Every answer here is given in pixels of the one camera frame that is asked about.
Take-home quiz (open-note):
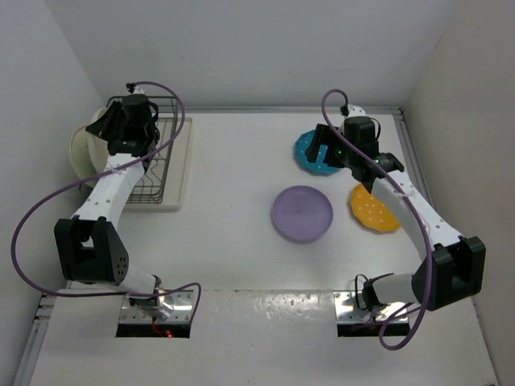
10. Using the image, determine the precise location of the teal polka dot plate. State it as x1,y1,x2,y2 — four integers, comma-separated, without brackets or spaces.
293,129,343,178

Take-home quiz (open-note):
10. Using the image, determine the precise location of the cream bear plate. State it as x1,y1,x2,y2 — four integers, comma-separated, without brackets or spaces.
86,107,109,173

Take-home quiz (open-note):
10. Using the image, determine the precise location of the purple bear plate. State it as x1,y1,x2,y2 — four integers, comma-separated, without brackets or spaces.
271,185,334,244

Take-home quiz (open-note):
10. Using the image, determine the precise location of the yellow polka dot plate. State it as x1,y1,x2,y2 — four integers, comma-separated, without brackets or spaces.
348,184,400,232

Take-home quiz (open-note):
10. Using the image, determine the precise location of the cream floral plate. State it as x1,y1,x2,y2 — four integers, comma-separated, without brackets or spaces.
69,125,97,180

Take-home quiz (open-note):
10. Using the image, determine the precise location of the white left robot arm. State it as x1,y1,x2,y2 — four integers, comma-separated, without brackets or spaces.
54,93,160,302

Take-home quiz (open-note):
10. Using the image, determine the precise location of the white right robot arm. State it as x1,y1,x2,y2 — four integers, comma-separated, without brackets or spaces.
305,116,486,311

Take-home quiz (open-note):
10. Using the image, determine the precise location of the cream drain tray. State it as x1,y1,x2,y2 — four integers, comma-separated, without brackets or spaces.
124,118,193,212

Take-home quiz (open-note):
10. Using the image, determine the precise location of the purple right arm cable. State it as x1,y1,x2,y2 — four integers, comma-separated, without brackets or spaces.
321,89,434,351

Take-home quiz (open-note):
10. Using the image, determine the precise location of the dark wire dish rack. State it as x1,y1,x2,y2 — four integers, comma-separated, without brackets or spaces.
127,96,178,205

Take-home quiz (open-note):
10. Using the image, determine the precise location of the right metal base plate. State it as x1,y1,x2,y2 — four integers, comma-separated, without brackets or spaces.
332,290,405,325

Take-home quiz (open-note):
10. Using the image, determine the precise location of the metal base plate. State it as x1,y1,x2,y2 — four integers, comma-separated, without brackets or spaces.
332,290,405,325
118,290,194,325

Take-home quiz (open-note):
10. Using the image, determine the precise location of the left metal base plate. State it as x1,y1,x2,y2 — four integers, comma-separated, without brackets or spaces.
118,290,194,325

